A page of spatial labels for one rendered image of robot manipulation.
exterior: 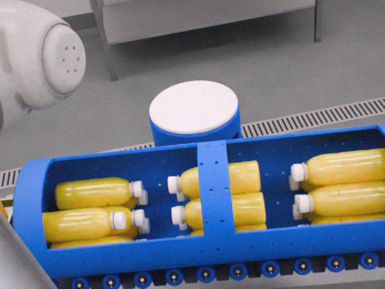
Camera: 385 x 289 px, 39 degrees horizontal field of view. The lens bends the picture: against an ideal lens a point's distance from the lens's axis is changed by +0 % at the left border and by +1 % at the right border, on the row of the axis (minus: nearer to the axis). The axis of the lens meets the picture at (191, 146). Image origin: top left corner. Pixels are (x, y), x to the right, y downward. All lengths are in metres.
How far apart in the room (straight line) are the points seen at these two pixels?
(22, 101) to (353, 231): 0.82
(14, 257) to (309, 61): 3.47
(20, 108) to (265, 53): 3.51
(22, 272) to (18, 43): 0.21
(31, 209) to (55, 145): 2.25
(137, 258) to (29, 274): 0.69
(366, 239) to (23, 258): 0.83
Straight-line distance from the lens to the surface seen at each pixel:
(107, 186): 1.30
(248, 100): 3.51
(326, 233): 1.18
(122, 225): 1.23
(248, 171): 1.20
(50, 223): 1.26
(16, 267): 0.52
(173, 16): 4.00
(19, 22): 0.53
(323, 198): 1.21
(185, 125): 1.61
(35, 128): 3.66
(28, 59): 0.52
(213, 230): 1.15
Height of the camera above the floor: 1.99
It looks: 39 degrees down
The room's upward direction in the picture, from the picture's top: 9 degrees counter-clockwise
